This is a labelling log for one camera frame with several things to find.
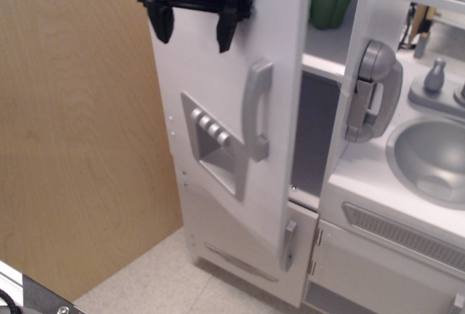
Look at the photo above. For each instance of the grey oven vent panel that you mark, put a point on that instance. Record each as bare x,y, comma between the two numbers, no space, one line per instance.
421,243

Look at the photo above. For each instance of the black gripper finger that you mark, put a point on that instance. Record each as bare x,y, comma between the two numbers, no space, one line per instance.
162,19
229,17

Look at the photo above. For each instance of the white toy fridge door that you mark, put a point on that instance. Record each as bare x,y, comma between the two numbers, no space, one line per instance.
191,63

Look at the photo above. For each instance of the grey toy faucet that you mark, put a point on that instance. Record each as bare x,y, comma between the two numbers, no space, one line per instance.
433,90

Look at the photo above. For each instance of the white toy kitchen cabinet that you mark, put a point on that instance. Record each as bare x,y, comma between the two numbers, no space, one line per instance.
303,166

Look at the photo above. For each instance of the grey toy telephone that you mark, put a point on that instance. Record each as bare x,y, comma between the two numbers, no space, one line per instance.
376,95

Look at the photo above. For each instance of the grey freezer door handle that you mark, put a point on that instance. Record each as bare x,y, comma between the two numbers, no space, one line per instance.
286,259

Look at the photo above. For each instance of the white toy freezer door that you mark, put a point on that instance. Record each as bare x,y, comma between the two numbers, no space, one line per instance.
212,233

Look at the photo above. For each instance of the light wooden board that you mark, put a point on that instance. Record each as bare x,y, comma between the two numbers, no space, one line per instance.
87,179

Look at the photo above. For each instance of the white toy oven door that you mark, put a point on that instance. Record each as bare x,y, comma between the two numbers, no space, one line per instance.
351,274

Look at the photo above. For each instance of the grey toy sink basin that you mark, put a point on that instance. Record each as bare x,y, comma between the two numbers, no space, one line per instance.
427,156

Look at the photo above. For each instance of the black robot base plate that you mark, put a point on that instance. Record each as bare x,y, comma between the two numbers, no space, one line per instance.
21,294

